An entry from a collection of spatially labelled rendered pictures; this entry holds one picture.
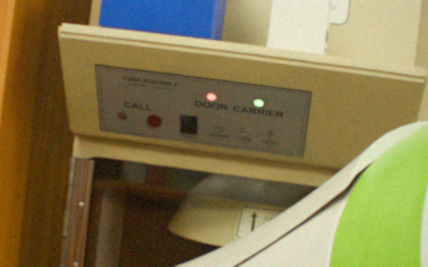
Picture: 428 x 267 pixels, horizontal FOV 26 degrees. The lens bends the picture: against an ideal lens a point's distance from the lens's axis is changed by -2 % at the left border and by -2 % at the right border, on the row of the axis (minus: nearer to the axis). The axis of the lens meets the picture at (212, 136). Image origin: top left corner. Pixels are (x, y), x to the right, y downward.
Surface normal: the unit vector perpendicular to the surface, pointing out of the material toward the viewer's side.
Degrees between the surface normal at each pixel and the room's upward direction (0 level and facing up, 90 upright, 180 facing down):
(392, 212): 71
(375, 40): 90
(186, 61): 135
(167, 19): 90
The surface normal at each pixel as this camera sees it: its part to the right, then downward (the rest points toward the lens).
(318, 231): -0.87, -0.46
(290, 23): -0.15, 0.04
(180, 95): -0.15, 0.73
